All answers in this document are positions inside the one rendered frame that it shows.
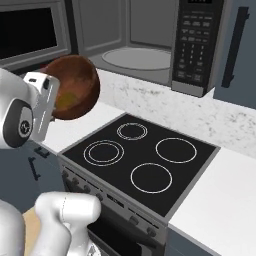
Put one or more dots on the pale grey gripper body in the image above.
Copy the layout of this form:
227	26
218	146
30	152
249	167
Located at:
45	110

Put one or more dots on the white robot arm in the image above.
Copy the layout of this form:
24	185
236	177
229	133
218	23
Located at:
63	208

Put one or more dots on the green avocado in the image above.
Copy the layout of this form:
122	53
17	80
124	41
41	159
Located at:
67	101

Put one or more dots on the brown wooden bowl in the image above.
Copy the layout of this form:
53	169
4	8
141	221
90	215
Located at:
80	80

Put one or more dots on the grey microwave door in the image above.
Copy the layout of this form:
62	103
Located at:
30	30

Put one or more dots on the round grey microwave turntable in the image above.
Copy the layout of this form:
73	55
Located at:
136	58

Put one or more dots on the black oven door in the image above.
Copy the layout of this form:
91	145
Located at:
123	238

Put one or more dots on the grey microwave oven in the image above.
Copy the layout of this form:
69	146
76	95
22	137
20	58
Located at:
196	43

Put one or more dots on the grey stove knob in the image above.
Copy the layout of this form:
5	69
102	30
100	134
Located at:
65	173
87	189
151	232
99	196
134	220
76	181

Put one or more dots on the blue-grey base cupboard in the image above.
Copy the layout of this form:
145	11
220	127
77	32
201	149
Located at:
16	173
183	245

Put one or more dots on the black hob stove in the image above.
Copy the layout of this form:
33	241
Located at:
143	156

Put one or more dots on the blue-grey wall cupboard door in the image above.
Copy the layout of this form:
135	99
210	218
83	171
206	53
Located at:
245	66

